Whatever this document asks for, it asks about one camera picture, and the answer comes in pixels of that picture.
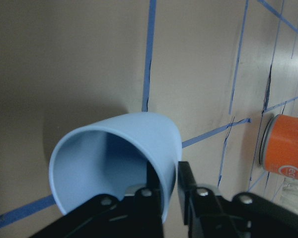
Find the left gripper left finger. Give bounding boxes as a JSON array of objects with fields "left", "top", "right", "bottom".
[{"left": 33, "top": 163, "right": 164, "bottom": 238}]

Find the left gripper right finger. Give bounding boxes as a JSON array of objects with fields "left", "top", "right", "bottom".
[{"left": 177, "top": 161, "right": 298, "bottom": 238}]

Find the orange can silver lid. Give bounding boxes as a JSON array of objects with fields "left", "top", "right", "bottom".
[{"left": 259, "top": 114, "right": 298, "bottom": 180}]

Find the light blue cup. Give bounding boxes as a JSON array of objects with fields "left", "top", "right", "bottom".
[{"left": 49, "top": 112, "right": 182, "bottom": 220}]

